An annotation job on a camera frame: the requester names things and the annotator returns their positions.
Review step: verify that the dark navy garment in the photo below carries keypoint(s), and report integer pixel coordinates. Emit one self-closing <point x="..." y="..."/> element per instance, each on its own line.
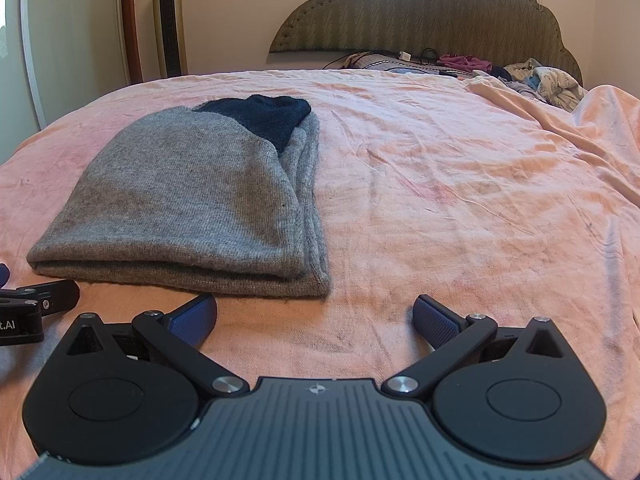
<point x="501" y="72"/>

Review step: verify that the brown wooden door frame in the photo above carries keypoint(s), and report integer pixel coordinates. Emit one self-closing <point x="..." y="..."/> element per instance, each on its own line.
<point x="131" y="25"/>

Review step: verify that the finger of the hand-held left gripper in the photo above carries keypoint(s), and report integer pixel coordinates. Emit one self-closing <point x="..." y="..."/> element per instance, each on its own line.
<point x="4" y="275"/>
<point x="55" y="296"/>

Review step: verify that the grey sweater with navy sleeves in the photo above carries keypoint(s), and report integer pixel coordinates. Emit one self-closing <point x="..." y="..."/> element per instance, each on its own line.
<point x="175" y="200"/>

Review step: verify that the crumpled light patterned clothing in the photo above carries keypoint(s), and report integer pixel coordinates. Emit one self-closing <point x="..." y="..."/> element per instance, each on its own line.
<point x="547" y="82"/>

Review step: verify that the olive upholstered headboard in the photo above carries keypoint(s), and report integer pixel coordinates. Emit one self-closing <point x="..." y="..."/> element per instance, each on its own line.
<point x="425" y="10"/>

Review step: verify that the golden tower fan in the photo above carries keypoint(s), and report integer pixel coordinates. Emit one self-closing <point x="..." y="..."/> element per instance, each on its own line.
<point x="170" y="25"/>

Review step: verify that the pink bed sheet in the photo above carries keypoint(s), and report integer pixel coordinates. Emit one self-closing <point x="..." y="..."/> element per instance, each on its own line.
<point x="450" y="185"/>

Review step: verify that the white floral wardrobe door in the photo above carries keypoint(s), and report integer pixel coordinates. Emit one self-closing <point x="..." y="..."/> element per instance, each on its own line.
<point x="75" y="50"/>

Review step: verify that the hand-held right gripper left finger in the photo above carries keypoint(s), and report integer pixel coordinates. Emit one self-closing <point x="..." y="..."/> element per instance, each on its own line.
<point x="192" y="320"/>

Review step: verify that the magenta garment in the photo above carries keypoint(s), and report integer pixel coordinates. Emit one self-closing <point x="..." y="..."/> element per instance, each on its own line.
<point x="467" y="62"/>

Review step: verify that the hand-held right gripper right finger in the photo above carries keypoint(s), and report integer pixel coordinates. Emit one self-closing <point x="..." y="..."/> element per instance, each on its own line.
<point x="435" y="320"/>

